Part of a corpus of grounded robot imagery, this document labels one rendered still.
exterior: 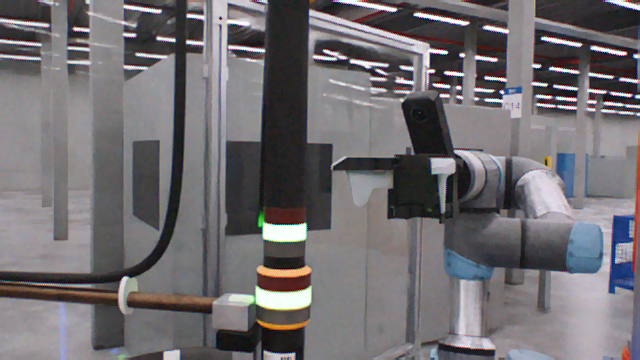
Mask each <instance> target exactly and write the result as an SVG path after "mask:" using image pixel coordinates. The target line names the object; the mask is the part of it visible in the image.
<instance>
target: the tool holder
mask: <svg viewBox="0 0 640 360"><path fill-rule="evenodd" d="M231 295H232V294H231V293H224V294H223V295H222V296H221V297H220V298H218V299H217V301H215V302H214V303H213V328H214V329H219V330H218V331H217V334H216V350H221V351H232V360H261V324H259V323H258V322H257V320H256V308H255V310H254V311H255V314H253V313H252V312H253V310H252V308H253V309H254V307H255V306H256V295H252V296H253V299H255V301H254V302H253V303H255V305H254V304H253V303H252V302H249V303H247V302H231V301H230V300H229V297H230V296H231ZM251 305H252V306H251ZM251 311H252V312H251ZM251 313H252V314H253V315H254V316H253V315H252V316H251ZM253 317H254V318H253Z"/></svg>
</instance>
